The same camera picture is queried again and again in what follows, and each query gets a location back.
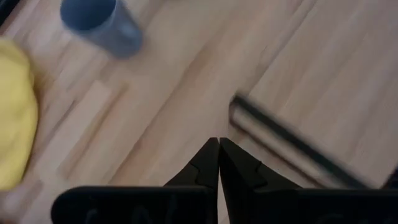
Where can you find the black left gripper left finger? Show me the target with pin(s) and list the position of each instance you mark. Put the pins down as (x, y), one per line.
(174, 202)

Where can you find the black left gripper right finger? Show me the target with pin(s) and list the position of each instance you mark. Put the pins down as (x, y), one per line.
(280, 205)

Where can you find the light wooden shelf board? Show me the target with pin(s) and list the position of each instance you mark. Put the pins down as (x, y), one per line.
(335, 77)

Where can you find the yellow cloth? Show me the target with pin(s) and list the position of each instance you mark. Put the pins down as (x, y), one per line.
(15, 118)

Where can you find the blue cup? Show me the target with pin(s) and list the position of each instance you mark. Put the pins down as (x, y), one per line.
(102, 26)

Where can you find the black metal shelf frame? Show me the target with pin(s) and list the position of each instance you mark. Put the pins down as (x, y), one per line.
(289, 140)

